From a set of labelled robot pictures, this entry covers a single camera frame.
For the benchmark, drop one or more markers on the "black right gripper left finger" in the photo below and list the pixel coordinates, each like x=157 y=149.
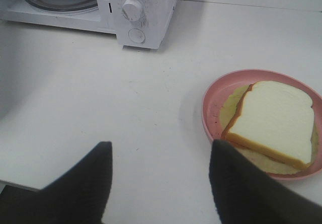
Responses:
x=78 y=196

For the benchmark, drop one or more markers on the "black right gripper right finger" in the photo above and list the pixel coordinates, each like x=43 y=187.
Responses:
x=243 y=193

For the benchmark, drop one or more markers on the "white bread sandwich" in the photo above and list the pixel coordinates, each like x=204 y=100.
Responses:
x=273 y=125

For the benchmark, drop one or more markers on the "pink round plate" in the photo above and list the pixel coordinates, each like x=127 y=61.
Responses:
x=220 y=89

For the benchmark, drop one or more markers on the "round door release button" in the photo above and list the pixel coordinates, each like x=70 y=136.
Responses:
x=136 y=36

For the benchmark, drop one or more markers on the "white microwave oven body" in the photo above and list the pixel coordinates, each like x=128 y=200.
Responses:
x=106 y=17

